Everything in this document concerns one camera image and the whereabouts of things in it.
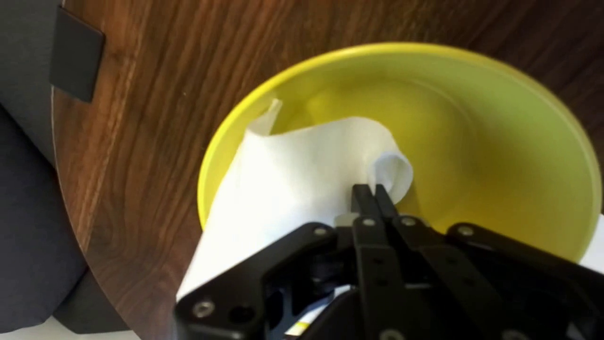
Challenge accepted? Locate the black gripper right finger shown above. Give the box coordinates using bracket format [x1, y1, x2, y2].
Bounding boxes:
[375, 189, 604, 340]

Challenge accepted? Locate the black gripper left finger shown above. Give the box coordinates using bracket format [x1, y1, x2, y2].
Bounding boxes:
[173, 183, 403, 340]

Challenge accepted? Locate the white tissue napkin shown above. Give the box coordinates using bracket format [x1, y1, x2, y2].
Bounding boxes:
[175, 100, 413, 300]

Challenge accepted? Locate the yellow plastic bowl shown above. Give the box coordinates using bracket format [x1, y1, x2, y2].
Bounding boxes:
[196, 43, 602, 261]

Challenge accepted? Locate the grey chair left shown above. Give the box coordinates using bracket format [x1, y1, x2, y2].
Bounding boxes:
[0, 0, 126, 334]

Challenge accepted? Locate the black table edge clip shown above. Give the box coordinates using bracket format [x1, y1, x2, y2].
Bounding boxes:
[48, 6, 105, 102]

